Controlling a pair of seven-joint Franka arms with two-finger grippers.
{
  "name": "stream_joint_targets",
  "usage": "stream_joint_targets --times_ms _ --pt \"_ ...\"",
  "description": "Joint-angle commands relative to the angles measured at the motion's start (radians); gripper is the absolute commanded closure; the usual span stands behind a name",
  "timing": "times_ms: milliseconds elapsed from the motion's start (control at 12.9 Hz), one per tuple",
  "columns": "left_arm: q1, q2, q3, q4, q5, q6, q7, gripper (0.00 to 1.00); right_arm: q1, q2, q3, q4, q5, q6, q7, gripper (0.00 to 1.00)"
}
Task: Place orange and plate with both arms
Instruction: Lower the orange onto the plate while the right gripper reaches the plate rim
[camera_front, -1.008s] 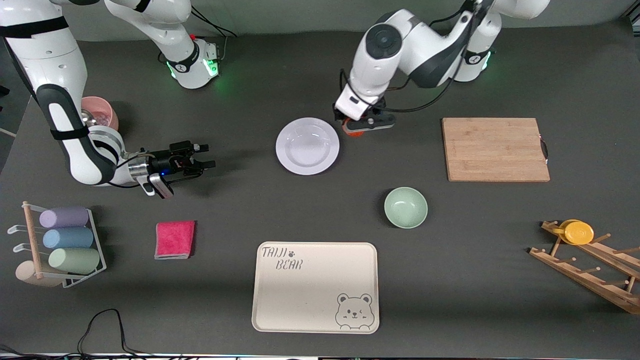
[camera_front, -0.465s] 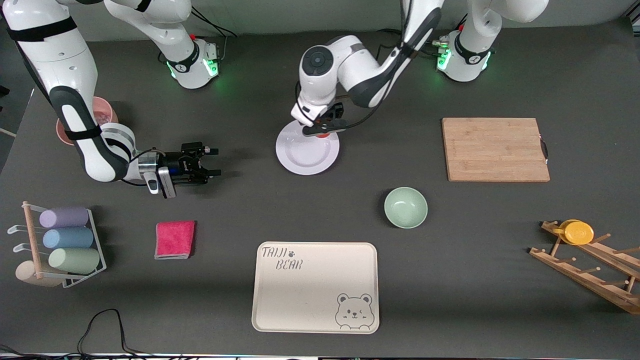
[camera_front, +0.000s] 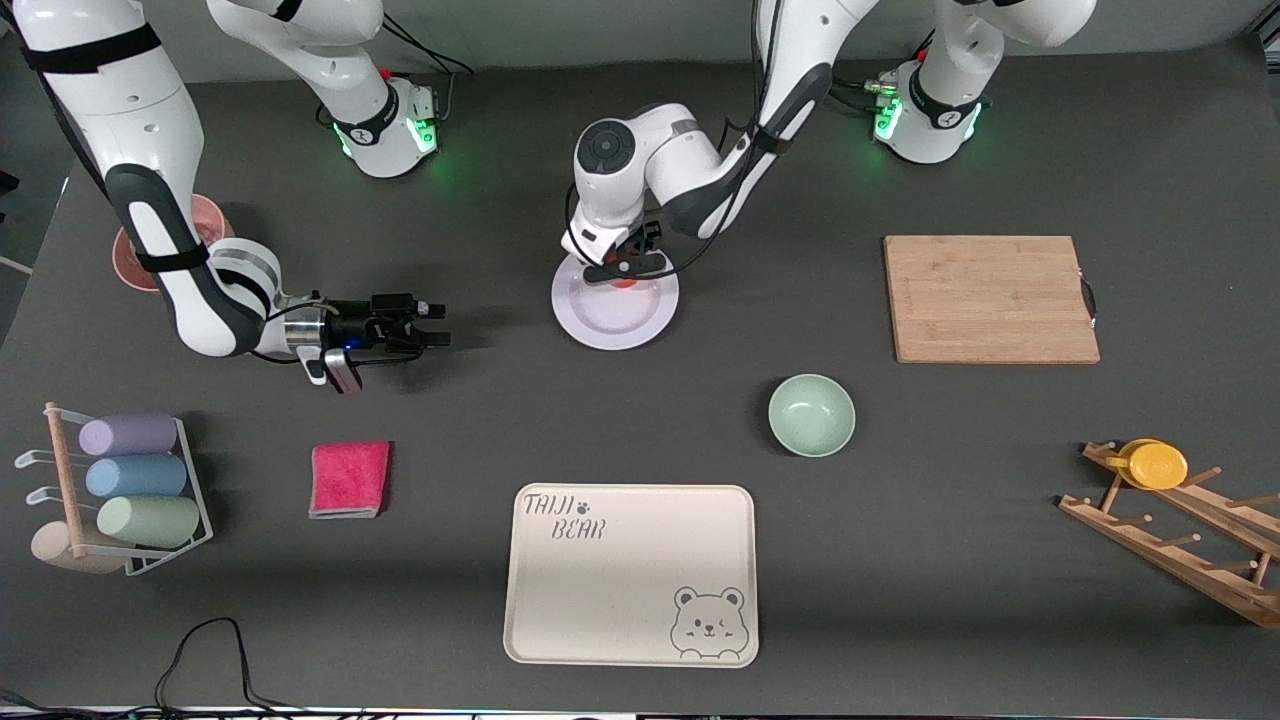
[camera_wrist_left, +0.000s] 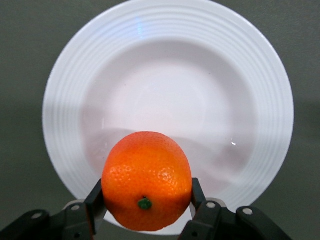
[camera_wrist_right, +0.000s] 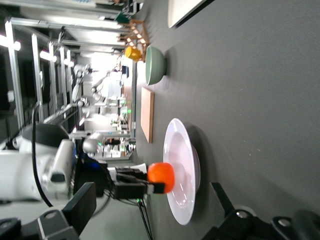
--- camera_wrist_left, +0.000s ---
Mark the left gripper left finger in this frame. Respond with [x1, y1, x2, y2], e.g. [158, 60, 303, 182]
[0, 177, 108, 240]

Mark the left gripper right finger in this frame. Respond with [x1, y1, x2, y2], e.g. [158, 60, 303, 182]
[180, 177, 295, 240]

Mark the orange fruit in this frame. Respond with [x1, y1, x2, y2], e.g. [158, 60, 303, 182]
[101, 131, 193, 232]

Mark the white ridged plate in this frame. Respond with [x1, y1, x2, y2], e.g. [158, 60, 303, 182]
[42, 0, 295, 237]

